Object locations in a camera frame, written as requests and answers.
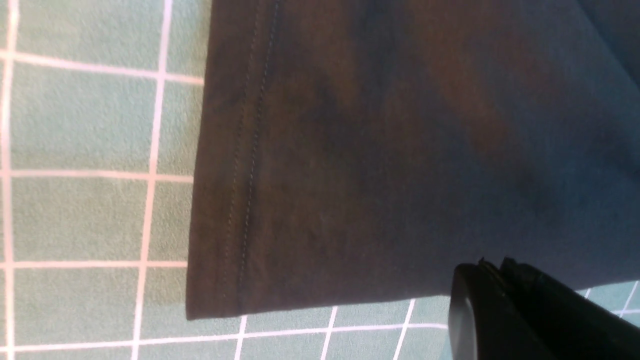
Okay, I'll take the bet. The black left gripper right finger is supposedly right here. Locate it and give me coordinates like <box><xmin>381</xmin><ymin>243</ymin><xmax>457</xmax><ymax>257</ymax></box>
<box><xmin>478</xmin><ymin>257</ymin><xmax>640</xmax><ymax>360</ymax></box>

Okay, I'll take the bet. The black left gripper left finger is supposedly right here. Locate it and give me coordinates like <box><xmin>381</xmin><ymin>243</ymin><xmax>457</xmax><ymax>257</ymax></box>
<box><xmin>448</xmin><ymin>263</ymin><xmax>551</xmax><ymax>360</ymax></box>

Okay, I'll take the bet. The dark gray long-sleeve shirt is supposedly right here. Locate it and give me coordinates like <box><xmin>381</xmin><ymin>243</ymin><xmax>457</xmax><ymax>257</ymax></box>
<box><xmin>185</xmin><ymin>0</ymin><xmax>640</xmax><ymax>321</ymax></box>

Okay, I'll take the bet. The green checkered table cloth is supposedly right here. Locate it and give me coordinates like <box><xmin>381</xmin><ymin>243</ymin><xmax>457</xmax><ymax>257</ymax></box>
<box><xmin>1</xmin><ymin>0</ymin><xmax>639</xmax><ymax>360</ymax></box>

